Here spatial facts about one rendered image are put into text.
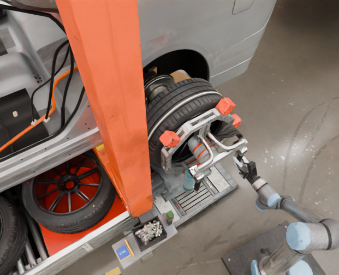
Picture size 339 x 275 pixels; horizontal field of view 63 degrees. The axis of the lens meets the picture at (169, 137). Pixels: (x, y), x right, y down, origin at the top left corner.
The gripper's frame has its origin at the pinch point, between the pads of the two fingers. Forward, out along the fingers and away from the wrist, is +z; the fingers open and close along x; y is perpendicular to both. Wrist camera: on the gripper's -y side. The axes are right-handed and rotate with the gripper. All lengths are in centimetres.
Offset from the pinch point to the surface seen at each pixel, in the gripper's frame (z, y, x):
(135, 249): -7, 38, -84
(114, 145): 9, -67, -75
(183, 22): 61, -66, -6
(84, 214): 31, 33, -103
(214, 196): 3, 76, -1
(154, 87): 72, -12, -20
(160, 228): -7, 27, -64
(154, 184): 28, 42, -48
